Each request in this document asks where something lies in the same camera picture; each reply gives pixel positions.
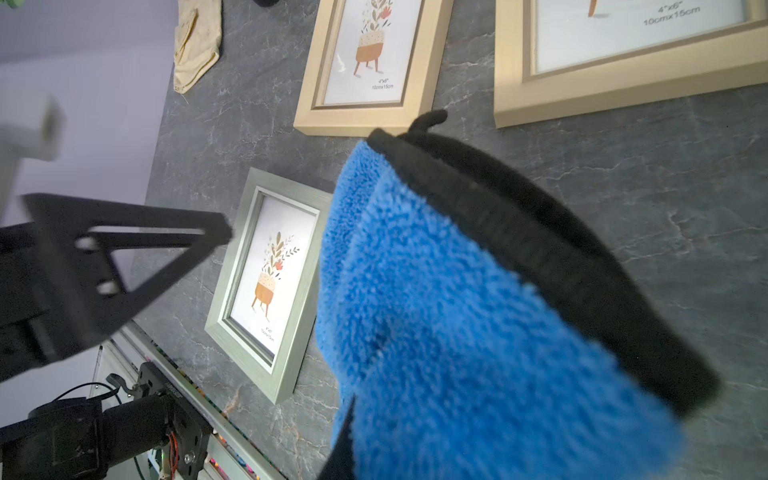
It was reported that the cream work glove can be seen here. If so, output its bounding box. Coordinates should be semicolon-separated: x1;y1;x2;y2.
173;0;223;94

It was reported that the green picture frame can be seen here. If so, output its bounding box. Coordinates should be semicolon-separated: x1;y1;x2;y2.
205;169;332;404

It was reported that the gold frame with deer print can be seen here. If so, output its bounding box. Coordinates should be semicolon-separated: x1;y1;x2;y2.
294;0;453;137

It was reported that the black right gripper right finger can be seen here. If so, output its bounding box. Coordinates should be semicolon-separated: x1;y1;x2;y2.
366;110;720;417

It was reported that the blue microfiber cloth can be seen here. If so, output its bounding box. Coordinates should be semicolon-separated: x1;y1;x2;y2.
316;142;684;479

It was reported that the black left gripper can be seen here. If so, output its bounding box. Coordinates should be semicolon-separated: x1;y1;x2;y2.
1;193;233;382

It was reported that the gold frame with plant print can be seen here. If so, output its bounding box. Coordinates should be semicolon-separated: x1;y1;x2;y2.
493;1;767;128

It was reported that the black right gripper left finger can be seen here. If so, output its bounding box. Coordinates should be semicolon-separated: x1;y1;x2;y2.
317;398;356;480

